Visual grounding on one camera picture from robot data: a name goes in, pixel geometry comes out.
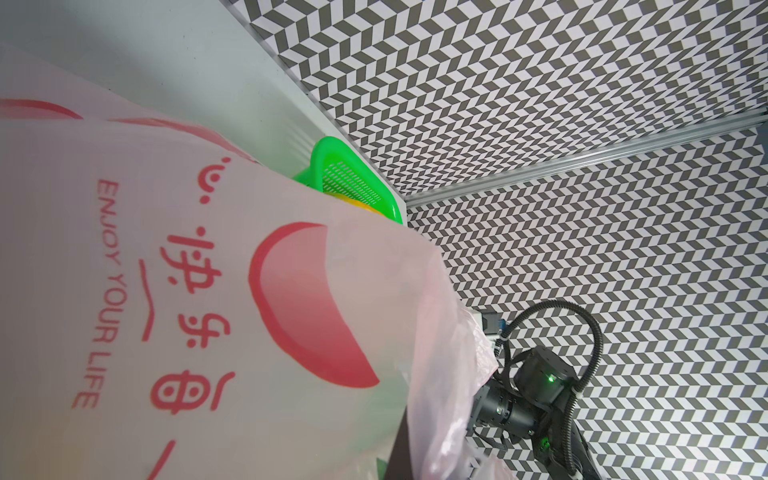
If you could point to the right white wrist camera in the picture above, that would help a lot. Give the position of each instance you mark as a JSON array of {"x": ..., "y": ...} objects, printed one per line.
[{"x": 492, "y": 323}]

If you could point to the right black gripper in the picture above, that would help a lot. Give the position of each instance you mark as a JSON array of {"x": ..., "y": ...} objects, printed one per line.
[{"x": 495, "y": 406}]

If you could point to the green plastic basket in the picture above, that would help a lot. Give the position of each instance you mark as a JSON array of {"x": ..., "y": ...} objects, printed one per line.
[{"x": 335, "y": 168}]

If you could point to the yellow fake banana bunch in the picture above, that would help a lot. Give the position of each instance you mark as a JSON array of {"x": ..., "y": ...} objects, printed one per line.
[{"x": 357, "y": 204}]

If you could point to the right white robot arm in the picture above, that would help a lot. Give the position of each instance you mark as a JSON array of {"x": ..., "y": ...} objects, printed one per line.
[{"x": 526, "y": 399}]

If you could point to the pink printed plastic bag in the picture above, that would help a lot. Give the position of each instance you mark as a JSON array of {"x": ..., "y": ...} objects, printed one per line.
[{"x": 172, "y": 309}]

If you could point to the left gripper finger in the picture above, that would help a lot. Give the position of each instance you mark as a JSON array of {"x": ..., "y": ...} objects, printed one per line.
[{"x": 399, "y": 465}]

